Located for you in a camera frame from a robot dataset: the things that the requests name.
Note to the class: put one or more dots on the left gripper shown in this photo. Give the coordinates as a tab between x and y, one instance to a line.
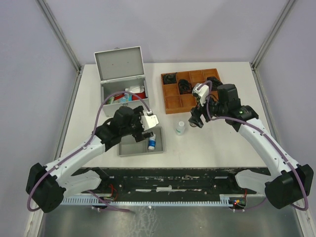
139	136

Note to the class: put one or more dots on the red first aid pouch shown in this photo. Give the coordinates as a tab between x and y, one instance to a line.
136	96

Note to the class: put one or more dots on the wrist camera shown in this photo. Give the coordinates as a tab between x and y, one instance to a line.
149	121
201	92

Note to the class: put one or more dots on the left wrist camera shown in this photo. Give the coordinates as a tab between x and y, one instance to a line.
149	121

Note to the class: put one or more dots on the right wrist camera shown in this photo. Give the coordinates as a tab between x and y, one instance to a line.
201	92

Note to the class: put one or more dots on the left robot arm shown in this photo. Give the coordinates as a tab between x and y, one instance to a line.
48	185

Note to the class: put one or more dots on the grey plastic insert tray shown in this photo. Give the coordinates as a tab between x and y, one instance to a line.
129	147

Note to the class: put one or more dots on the white gauze packet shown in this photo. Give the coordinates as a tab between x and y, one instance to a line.
136	89

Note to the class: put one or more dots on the grey metal box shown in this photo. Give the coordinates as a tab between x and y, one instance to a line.
121	69

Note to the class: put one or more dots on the white blue bottle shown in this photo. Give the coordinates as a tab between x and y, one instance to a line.
152	143

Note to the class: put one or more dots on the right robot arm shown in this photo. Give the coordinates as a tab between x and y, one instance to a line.
288	182

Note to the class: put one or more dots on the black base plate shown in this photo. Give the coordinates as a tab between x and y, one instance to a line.
170	184

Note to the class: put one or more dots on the rolled tie green pattern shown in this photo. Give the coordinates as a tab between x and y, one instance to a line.
169	78

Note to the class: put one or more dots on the small green packet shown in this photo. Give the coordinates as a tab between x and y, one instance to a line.
110	100

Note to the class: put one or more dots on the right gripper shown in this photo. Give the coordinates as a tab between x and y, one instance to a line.
196	113

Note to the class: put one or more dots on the wooden compartment tray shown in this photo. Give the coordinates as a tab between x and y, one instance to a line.
177	88

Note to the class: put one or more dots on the blue cotton swab packet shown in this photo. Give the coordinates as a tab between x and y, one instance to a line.
123	99

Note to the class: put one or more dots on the brown bottle orange cap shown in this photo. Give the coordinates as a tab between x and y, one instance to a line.
193	123

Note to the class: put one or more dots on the rolled tie dark dotted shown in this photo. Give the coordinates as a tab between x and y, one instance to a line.
215	81

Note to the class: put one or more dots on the small white bottle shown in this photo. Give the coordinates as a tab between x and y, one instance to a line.
180	128

